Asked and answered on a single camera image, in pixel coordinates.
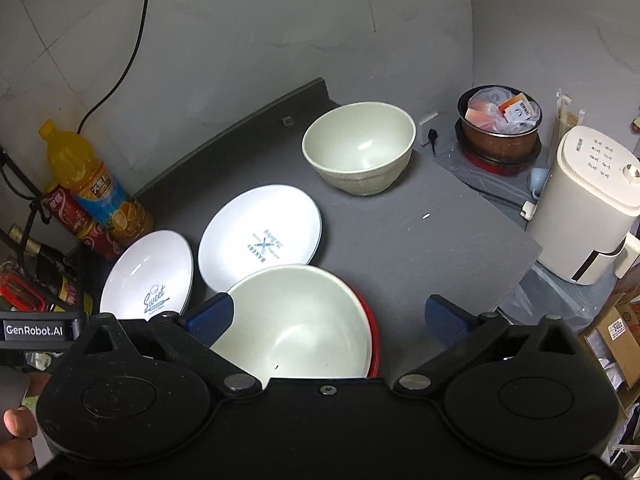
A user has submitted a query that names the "orange juice bottle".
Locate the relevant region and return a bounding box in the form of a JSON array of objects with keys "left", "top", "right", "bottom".
[{"left": 39, "top": 119, "right": 155, "bottom": 249}]

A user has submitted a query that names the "brown cooking pot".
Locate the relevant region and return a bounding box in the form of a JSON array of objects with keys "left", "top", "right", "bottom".
[{"left": 456, "top": 85, "right": 544, "bottom": 164}]

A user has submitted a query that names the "red cooker base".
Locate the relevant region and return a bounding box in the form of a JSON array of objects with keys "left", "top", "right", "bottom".
[{"left": 454, "top": 120, "right": 543, "bottom": 176}]

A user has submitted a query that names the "plastic bag of packets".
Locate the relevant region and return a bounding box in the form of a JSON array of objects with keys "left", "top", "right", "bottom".
[{"left": 465, "top": 87, "right": 541, "bottom": 136}]

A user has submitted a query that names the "white kitchen appliance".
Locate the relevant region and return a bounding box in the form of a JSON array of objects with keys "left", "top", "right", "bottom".
[{"left": 526, "top": 125, "right": 640, "bottom": 286}]

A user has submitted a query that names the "person's left hand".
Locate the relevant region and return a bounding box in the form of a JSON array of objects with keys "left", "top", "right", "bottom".
[{"left": 0, "top": 406, "right": 39, "bottom": 444}]

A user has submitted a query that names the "red bowl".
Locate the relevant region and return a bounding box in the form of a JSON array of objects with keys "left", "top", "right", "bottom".
[{"left": 345, "top": 284, "right": 382, "bottom": 379}]

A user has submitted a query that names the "white wall socket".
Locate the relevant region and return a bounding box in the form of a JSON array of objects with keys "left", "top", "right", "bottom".
[{"left": 417, "top": 111, "right": 441, "bottom": 146}]

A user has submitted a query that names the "dark sauce bottle gold neck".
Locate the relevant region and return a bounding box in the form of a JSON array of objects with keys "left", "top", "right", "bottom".
[{"left": 7, "top": 224, "right": 94, "bottom": 312}]

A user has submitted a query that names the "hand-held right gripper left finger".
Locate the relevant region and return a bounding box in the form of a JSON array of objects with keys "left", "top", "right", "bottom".
[{"left": 80, "top": 292, "right": 262, "bottom": 397}]

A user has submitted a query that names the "cream plastic holder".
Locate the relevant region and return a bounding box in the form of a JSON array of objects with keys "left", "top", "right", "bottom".
[{"left": 554, "top": 89, "right": 586, "bottom": 142}]

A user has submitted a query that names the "white plate script print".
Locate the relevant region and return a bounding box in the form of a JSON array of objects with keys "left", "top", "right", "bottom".
[{"left": 99, "top": 230, "right": 195, "bottom": 322}]

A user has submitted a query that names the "black metal rack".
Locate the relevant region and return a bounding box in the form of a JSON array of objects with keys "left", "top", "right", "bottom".
[{"left": 0, "top": 146, "right": 86, "bottom": 313}]

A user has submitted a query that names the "red-handled jug yellow label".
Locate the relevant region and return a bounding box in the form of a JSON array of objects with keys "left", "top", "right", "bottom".
[{"left": 0, "top": 271, "right": 47, "bottom": 312}]

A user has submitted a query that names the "cardboard box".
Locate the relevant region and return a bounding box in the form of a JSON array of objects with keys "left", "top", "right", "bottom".
[{"left": 576, "top": 289, "right": 640, "bottom": 412}]

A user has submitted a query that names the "pale blue cup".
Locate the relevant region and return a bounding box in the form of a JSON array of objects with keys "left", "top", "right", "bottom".
[{"left": 528, "top": 166, "right": 551, "bottom": 200}]

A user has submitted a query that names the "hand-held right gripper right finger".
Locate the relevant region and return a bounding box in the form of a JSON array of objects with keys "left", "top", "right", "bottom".
[{"left": 392, "top": 294, "right": 582, "bottom": 395}]

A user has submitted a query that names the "white plate crossed cutlery print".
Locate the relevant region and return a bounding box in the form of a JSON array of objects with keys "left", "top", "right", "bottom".
[{"left": 197, "top": 185, "right": 323, "bottom": 294}]

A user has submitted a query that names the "cream ceramic bowl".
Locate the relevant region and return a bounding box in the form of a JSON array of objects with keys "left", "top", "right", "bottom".
[
  {"left": 301, "top": 102, "right": 417, "bottom": 197},
  {"left": 210, "top": 264, "right": 374, "bottom": 387}
]

